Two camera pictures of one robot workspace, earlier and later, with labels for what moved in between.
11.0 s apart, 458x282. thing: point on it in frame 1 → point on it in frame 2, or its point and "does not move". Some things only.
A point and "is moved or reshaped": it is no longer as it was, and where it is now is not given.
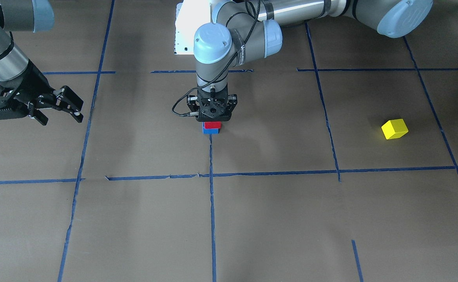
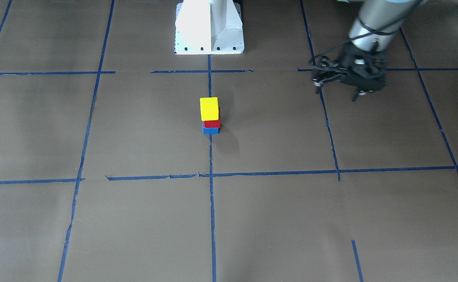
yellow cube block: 394,128 is moved or reshaped
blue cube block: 210,131 does not move
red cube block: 214,125 does not move
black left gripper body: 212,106 → 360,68
